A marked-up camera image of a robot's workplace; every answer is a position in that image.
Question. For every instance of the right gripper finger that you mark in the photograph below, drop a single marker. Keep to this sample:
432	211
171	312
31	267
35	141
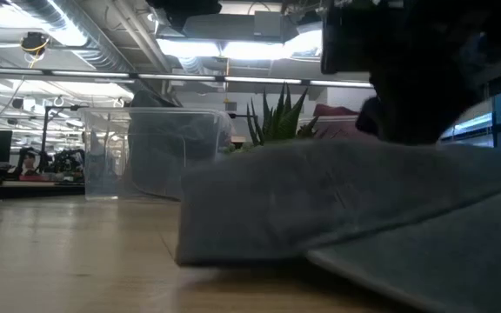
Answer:
369	115
424	113

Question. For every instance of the maroon baseball cap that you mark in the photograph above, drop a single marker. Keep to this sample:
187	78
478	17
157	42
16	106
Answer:
335	109

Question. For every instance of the black background robot arm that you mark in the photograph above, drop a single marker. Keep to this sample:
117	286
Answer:
68	160

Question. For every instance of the succulent plants in black pot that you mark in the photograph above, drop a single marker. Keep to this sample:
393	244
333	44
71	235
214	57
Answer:
278	117

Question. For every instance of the bright ceiling light panel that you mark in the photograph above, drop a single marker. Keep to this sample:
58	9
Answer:
242	48

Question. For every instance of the long LED light bar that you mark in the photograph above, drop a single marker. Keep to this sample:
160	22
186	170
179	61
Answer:
168	77

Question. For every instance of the person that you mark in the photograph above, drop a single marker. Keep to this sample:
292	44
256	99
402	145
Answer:
29	161

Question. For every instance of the silver ventilation duct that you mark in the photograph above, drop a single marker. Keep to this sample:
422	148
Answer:
85	35

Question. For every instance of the black stand frame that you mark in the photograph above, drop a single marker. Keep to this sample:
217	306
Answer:
47	130

